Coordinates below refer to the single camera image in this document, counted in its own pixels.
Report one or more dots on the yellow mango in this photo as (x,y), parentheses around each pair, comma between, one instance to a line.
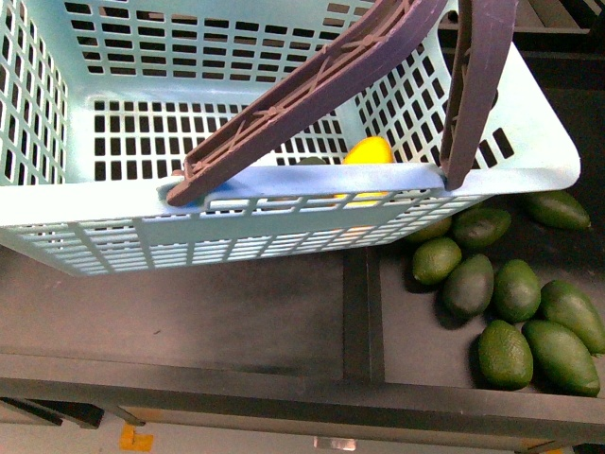
(372,150)

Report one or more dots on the dark green avocado centre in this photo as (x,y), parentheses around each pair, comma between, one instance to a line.
(468,290)

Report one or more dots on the light blue plastic basket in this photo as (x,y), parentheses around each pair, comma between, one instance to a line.
(101,101)

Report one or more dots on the brown basket handle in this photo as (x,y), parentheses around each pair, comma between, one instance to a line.
(364,53)

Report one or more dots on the green avocado under basket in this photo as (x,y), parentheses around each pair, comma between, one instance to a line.
(435,230)

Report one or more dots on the dark wooden avocado crate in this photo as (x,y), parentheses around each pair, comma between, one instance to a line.
(320,353)

